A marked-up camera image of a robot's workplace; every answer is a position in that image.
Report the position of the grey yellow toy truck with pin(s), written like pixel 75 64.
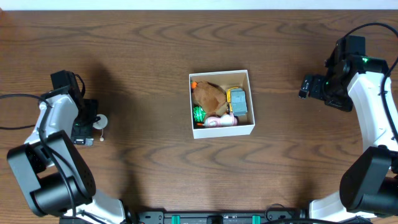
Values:
pixel 236 99

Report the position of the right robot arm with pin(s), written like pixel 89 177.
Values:
pixel 357 82

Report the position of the green round spinning top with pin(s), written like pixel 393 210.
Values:
pixel 199 114

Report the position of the brown plush toy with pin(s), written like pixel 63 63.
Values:
pixel 212 99

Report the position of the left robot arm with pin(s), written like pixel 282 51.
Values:
pixel 52 175

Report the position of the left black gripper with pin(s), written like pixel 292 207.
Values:
pixel 84 137

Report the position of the white cardboard box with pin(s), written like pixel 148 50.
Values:
pixel 225 80

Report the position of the white duck toy pink hat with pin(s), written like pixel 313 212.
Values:
pixel 226 120

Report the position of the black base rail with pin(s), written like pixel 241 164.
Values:
pixel 273 214

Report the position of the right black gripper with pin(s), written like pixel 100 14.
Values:
pixel 344 104

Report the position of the white wooden pellet drum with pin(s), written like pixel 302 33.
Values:
pixel 101 121

